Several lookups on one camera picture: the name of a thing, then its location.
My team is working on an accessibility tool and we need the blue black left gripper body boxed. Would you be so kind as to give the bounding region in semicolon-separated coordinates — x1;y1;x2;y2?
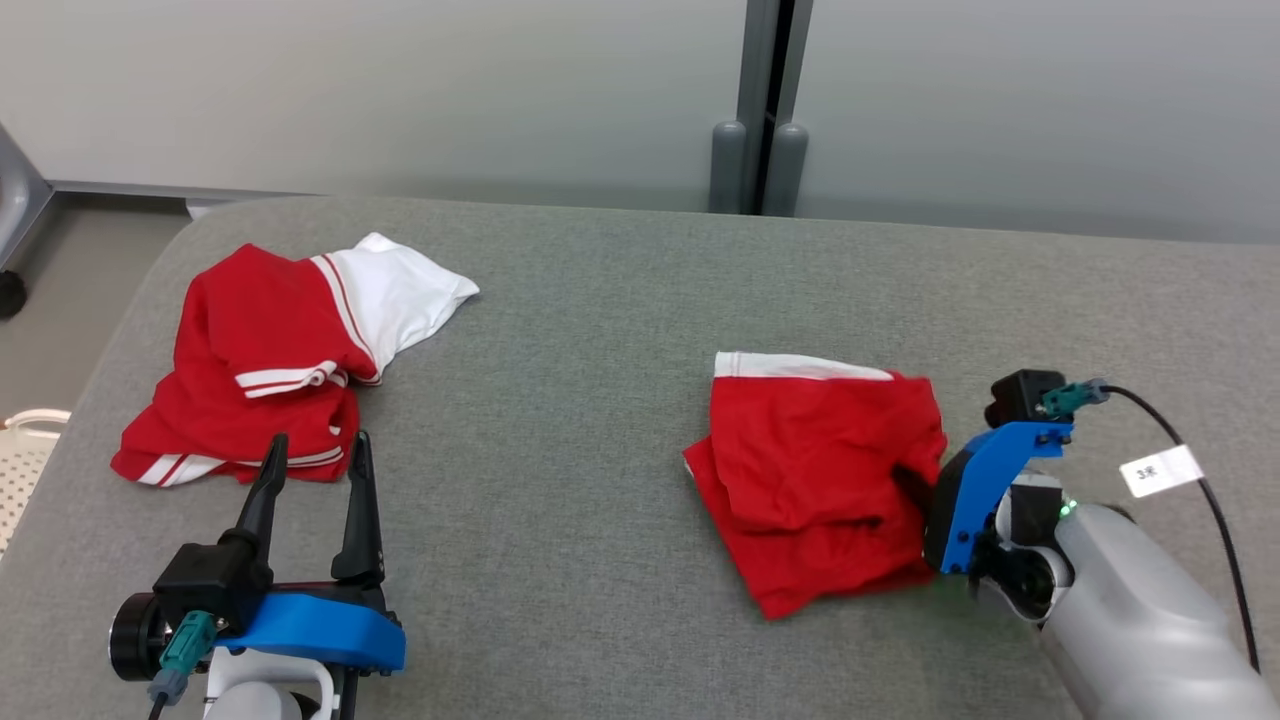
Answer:
108;578;407;685

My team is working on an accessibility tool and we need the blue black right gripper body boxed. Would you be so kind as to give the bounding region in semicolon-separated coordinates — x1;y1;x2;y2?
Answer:
923;421;1074;577

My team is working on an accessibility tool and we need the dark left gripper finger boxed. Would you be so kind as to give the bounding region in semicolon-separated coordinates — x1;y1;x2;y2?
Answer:
331;430;387;583
234;433;291;567

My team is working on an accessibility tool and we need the red white basketball jersey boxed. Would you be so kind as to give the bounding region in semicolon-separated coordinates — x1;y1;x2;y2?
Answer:
109;231;482;489

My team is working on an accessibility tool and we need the red shorts white waistband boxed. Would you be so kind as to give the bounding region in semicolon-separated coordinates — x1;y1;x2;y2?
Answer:
682;350;949;620

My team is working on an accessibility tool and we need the white laundry basket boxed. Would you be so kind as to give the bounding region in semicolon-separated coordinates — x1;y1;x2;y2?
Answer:
0;407;74;558

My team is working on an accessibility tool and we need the grey metal stand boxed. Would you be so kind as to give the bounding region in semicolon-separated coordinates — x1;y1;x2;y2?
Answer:
0;123;57;276

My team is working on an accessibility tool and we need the black right cable teal plug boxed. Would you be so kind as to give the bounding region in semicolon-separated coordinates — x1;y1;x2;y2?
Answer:
1038;377;1263;673

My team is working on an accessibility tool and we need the black cable teal plug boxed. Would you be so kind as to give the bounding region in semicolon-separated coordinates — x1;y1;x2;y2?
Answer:
146;609;220;720
1038;377;1263;673

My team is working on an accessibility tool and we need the black left cable teal plug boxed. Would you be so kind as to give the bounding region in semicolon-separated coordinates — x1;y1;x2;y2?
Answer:
146;609;220;720

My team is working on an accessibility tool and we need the white right cable label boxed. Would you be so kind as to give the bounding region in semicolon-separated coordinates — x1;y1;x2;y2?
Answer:
1119;444;1207;500

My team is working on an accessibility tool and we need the grey partition post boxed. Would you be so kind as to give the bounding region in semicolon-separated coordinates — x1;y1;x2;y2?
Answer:
707;0;814;218

